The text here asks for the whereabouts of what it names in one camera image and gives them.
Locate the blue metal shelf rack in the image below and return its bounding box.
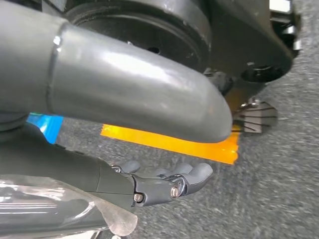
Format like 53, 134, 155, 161
26, 113, 64, 145

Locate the grey robot foot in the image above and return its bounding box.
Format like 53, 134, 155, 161
233, 98, 279, 134

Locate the clear plastic film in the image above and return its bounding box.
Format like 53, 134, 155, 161
0, 174, 138, 238

